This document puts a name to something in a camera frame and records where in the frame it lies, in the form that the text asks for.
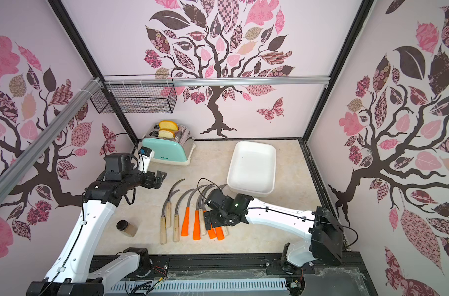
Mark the aluminium rail back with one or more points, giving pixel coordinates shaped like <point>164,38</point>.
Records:
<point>287,80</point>

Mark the wooden handle sickle far left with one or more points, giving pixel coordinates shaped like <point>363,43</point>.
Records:
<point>163,229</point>

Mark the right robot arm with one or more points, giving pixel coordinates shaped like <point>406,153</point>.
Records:
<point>321,233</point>

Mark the white storage box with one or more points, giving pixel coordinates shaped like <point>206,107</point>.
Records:
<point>252,170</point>

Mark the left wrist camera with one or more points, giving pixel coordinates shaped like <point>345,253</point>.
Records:
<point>145,155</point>

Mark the aluminium rail left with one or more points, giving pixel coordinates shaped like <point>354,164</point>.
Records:
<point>23,164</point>

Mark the black wire basket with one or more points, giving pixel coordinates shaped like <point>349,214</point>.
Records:
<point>136,94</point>

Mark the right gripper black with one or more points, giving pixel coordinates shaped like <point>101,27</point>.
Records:
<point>213,201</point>

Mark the mint green toaster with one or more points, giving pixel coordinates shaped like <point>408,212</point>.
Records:
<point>177,151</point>

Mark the small jar with black lid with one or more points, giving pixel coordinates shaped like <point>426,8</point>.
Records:
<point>126,228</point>

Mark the pale bread slice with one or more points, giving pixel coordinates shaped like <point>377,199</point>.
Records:
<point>166,133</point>

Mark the aluminium rail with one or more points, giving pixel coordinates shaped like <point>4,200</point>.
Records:
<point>287,80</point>
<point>23,164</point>

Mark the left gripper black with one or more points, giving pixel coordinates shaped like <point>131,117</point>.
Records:
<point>149,184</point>

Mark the white cable duct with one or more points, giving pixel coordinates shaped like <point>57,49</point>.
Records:
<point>182,287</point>

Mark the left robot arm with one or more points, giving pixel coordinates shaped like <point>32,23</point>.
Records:
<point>70,275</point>

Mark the yellow bread slice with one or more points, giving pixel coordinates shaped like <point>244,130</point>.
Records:
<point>168,125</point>

